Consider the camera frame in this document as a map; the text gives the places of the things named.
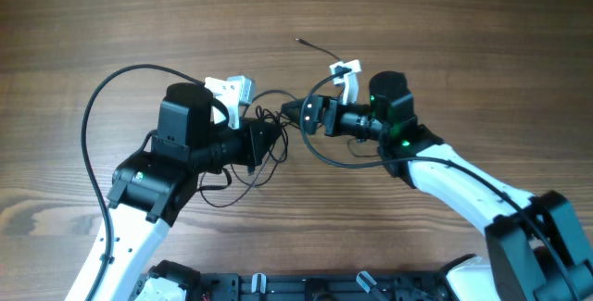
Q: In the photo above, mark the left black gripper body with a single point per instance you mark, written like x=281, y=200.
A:
x=250, y=131

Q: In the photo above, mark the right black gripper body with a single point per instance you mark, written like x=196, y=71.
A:
x=353, y=119

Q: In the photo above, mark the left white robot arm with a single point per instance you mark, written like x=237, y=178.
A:
x=150, y=188

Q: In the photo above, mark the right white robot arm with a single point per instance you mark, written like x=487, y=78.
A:
x=536, y=245

